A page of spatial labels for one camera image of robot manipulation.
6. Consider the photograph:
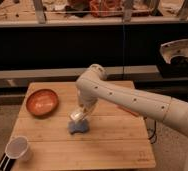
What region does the white plastic bottle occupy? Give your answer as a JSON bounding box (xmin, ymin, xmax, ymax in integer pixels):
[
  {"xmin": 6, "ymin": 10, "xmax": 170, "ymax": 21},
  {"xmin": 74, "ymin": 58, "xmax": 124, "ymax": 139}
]
[{"xmin": 70, "ymin": 108, "xmax": 87, "ymax": 122}]

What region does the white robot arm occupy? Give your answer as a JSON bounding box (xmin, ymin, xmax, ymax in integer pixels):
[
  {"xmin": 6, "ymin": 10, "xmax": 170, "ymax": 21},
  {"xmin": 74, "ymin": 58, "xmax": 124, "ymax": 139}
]
[{"xmin": 71, "ymin": 64, "xmax": 188, "ymax": 171}]

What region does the orange ceramic bowl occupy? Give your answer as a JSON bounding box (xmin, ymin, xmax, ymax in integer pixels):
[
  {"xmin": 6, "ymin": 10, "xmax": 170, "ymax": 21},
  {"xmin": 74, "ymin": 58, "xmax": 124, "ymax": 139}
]
[{"xmin": 26, "ymin": 89, "xmax": 59, "ymax": 117}]

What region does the blue sponge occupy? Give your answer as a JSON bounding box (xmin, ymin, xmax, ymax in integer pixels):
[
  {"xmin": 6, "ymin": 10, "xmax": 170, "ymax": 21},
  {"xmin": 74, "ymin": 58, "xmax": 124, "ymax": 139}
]
[{"xmin": 68, "ymin": 120, "xmax": 89, "ymax": 134}]

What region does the orange carrot toy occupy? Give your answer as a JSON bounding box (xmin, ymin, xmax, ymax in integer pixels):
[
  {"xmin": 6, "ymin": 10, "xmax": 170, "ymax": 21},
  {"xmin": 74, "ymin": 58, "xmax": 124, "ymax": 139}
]
[{"xmin": 118, "ymin": 106, "xmax": 139, "ymax": 117}]

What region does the wooden folding table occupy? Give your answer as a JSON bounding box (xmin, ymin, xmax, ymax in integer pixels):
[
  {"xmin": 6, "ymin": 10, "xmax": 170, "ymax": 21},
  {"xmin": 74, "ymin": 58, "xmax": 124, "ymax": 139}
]
[{"xmin": 12, "ymin": 82, "xmax": 156, "ymax": 171}]

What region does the orange crate on shelf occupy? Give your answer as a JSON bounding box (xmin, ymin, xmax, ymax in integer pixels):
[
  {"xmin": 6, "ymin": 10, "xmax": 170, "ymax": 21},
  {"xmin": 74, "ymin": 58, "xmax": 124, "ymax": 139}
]
[{"xmin": 89, "ymin": 0, "xmax": 122, "ymax": 17}]

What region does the clear plastic cup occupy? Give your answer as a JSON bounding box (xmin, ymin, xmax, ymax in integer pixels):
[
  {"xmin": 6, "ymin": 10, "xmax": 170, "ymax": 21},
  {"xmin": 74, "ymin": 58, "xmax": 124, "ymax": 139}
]
[{"xmin": 5, "ymin": 136, "xmax": 32, "ymax": 162}]

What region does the black striped table leg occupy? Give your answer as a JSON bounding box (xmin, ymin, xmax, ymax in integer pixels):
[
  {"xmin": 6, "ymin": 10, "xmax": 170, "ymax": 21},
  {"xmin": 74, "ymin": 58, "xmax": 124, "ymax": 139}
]
[{"xmin": 0, "ymin": 154, "xmax": 15, "ymax": 171}]

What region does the black cable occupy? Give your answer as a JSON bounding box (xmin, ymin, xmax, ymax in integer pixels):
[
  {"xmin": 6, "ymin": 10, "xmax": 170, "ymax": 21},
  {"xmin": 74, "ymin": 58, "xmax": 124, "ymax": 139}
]
[{"xmin": 143, "ymin": 117, "xmax": 158, "ymax": 145}]

